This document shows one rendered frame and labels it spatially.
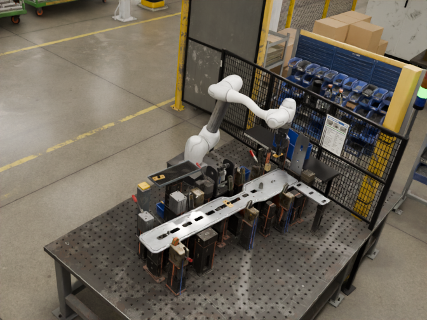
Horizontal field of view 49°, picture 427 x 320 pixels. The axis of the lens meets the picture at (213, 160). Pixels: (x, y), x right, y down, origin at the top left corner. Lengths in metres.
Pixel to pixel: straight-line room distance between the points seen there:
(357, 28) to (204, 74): 2.81
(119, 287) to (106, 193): 2.00
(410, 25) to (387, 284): 6.22
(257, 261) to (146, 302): 0.84
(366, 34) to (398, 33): 2.21
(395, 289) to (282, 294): 1.63
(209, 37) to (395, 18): 4.86
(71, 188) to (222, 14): 2.63
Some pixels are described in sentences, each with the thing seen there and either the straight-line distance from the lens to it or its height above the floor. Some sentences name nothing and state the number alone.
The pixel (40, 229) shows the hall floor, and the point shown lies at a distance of 4.64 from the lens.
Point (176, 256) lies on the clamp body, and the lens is 2.88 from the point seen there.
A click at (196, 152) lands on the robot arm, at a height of 1.00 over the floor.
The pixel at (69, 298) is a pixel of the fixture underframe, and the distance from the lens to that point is 3.73.
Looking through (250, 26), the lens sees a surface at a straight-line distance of 5.52.
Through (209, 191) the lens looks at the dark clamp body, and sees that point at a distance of 3.37.
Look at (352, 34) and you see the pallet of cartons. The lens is 7.91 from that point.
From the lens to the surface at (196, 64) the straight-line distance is 6.19.
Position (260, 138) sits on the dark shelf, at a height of 1.03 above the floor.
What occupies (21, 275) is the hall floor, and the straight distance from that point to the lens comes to 4.27.
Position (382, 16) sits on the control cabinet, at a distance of 10.00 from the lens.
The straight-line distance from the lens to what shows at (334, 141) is 3.84.
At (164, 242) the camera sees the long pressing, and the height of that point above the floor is 1.00.
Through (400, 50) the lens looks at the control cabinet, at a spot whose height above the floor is 0.25.
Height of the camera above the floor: 3.07
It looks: 33 degrees down
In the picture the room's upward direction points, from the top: 7 degrees clockwise
